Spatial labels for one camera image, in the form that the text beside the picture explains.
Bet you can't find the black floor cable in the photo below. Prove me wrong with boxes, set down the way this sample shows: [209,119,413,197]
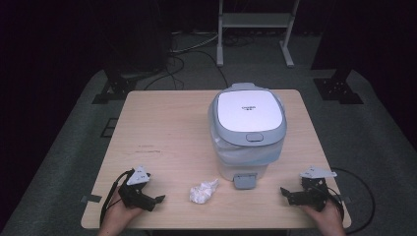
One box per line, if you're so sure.
[143,48,229,91]

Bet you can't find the dark floor socket plate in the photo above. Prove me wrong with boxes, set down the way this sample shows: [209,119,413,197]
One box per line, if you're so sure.
[99,117,120,139]

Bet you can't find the person's left hand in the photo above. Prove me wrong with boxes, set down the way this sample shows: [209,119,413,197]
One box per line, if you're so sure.
[102,189,145,231]

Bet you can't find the white paper tissue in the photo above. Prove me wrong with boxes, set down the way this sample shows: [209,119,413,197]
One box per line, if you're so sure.
[189,178,220,205]

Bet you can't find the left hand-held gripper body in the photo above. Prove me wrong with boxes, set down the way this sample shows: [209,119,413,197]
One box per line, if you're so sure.
[117,165,157,212]

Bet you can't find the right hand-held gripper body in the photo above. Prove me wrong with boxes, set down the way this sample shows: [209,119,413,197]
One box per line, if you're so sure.
[299,164,338,212]

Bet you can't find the black stand base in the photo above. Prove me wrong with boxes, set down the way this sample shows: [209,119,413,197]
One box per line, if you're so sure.
[90,67,138,105]
[312,67,365,105]

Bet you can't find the grey tape strip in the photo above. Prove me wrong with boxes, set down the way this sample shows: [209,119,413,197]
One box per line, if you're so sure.
[80,194,103,205]

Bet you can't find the white floor cable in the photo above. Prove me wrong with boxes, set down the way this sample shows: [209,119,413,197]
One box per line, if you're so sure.
[169,32,219,55]

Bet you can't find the person's right hand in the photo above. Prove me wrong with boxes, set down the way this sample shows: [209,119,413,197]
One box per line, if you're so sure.
[301,200,345,231]

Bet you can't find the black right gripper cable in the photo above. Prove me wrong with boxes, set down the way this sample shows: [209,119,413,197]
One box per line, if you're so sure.
[329,166,377,236]

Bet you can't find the white metal stand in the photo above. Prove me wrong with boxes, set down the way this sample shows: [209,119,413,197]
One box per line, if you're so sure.
[215,0,301,69]

